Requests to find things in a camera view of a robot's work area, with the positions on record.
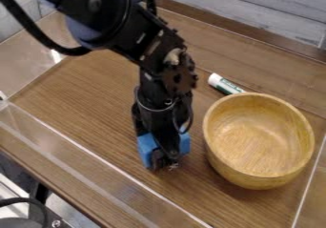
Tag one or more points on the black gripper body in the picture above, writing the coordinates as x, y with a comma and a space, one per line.
169, 121

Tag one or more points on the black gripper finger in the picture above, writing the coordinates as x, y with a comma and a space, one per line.
140, 120
163, 157

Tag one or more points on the blue foam block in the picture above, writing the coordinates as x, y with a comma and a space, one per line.
145, 140

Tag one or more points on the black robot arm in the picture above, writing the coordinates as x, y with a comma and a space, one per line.
126, 27

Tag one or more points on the brown wooden bowl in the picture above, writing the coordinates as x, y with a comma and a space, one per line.
257, 139

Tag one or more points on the white green glue stick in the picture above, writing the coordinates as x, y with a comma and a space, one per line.
219, 83

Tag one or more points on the clear acrylic front barrier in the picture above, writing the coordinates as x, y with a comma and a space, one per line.
74, 141

